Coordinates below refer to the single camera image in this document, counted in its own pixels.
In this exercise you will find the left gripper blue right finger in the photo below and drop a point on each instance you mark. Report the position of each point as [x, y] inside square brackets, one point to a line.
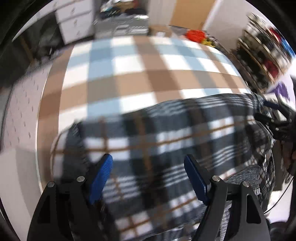
[246, 220]

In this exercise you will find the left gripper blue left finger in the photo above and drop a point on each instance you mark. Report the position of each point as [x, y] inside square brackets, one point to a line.
[69, 207]

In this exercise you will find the black white plaid cardigan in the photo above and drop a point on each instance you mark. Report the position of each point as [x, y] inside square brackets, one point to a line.
[148, 195]

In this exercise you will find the wooden shoe rack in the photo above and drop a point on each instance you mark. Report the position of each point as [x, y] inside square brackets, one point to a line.
[263, 54]

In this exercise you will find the white patterned floor mat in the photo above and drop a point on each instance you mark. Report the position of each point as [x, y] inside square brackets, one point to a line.
[19, 129]

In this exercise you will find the yellow shoes on floor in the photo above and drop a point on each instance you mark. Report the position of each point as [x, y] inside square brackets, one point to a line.
[208, 42]

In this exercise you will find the orange plastic bag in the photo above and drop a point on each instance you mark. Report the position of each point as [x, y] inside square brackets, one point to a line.
[197, 36]

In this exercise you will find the plaid bed sheet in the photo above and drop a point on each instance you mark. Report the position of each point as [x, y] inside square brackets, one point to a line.
[124, 74]

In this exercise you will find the brown cardboard box on floor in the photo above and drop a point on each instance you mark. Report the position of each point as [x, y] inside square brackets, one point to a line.
[160, 31]

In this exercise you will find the black bag under desk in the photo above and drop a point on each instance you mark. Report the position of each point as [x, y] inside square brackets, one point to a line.
[43, 40]

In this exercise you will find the silver flat suitcase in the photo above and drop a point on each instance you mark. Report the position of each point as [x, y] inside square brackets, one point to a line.
[123, 25]

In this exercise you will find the white drawer desk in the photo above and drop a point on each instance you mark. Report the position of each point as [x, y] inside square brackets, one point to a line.
[75, 19]

